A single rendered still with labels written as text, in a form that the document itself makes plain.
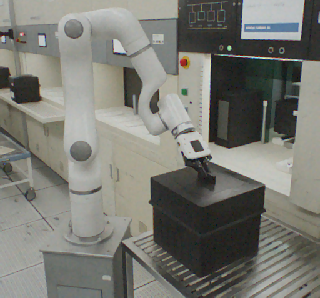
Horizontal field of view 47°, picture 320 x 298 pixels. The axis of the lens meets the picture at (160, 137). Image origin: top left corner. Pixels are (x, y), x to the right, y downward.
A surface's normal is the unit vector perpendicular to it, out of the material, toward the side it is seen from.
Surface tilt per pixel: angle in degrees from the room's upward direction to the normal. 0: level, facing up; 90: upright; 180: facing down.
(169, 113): 64
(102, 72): 90
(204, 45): 90
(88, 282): 90
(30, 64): 90
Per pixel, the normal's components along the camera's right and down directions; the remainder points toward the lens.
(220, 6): -0.81, 0.17
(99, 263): -0.17, 0.28
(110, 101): 0.58, 0.22
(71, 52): 0.00, 0.83
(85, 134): 0.31, -0.19
